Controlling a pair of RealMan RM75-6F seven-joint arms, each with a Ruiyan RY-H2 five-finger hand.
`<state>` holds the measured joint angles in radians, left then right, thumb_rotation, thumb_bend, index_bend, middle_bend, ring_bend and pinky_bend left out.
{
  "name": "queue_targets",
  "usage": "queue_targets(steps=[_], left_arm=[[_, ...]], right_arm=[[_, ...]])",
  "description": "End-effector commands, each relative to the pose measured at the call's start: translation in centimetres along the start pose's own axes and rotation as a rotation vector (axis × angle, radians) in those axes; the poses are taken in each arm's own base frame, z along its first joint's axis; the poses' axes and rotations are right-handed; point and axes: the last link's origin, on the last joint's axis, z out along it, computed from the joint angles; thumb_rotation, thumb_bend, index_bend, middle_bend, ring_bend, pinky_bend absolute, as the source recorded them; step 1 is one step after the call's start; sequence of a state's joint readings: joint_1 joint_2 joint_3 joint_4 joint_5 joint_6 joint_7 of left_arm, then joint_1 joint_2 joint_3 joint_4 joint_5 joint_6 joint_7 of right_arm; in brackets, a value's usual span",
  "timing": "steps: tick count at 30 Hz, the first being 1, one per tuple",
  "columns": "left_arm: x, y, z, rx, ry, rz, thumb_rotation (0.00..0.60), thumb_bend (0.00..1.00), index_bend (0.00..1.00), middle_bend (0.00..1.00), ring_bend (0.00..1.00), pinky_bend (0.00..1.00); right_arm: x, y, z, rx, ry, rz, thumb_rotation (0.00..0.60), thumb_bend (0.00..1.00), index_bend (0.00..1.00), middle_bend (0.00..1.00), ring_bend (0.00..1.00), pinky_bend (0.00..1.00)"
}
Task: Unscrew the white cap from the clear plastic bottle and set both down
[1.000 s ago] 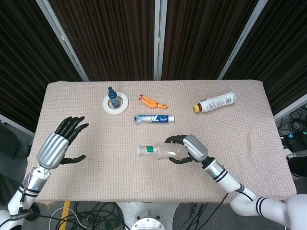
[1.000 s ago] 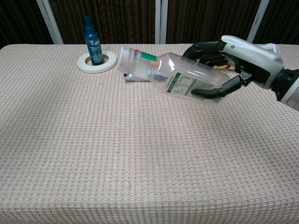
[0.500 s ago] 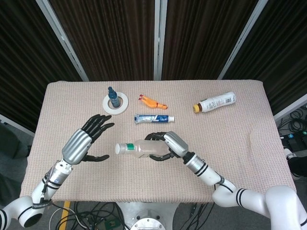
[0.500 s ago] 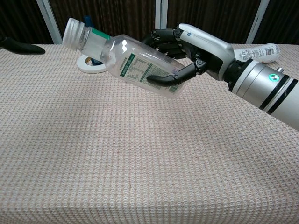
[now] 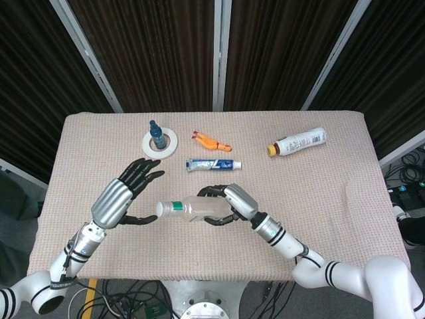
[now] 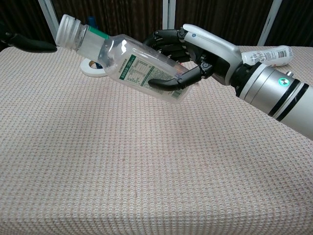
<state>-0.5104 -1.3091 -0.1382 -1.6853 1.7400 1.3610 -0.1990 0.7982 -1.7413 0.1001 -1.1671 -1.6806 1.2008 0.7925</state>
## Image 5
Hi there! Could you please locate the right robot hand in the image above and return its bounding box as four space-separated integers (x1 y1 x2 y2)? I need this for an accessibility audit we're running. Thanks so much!
197 183 260 228

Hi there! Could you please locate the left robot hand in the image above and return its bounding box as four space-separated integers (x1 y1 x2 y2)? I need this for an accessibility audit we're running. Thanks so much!
90 158 166 231

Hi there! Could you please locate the transparent plastic bottle green label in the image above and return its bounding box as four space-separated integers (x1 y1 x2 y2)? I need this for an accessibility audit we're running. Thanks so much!
155 195 233 225

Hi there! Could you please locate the white ribbed bottle cap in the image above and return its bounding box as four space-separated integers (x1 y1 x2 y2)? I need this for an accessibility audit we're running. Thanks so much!
155 200 174 219

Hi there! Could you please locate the beige cloth-covered table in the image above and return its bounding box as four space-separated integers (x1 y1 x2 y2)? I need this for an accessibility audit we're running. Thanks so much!
26 111 411 284

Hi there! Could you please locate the blue spray bottle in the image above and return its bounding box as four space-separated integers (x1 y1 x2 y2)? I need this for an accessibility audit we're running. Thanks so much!
148 120 167 150

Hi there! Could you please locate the white labelled bottle yellow cap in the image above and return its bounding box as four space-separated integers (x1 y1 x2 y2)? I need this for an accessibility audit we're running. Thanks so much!
266 126 328 158

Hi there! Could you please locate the blue white toothpaste tube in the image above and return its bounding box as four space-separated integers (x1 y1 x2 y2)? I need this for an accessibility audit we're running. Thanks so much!
185 158 243 174

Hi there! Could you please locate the orange rubber chicken toy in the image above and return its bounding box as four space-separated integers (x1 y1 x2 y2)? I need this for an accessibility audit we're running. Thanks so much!
191 131 234 154

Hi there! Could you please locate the white tape roll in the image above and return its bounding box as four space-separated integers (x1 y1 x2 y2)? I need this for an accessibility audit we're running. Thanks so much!
141 129 179 160

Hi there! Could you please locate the yellow floor tape strip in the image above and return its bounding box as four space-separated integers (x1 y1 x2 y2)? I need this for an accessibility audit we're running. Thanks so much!
84 278 99 310

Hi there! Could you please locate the green circuit board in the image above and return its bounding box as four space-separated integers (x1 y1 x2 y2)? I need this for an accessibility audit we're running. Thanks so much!
142 303 167 319

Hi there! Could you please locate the dark brown screen panel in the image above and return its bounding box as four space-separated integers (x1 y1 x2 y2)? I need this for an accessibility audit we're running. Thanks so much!
67 0 217 113
309 0 425 160
0 0 116 184
223 0 359 112

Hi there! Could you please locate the black shoe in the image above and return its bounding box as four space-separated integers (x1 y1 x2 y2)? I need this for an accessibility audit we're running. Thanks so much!
397 214 425 247

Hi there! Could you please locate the black cable bundle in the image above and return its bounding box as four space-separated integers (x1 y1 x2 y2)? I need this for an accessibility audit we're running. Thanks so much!
381 149 425 213
68 278 182 319

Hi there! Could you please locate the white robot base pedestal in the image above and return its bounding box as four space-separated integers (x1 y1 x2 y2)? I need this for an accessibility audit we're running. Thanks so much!
161 280 249 319

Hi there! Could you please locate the grey metal screen post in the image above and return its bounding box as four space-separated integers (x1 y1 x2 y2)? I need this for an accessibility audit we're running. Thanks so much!
212 0 232 112
48 0 124 114
299 0 370 112

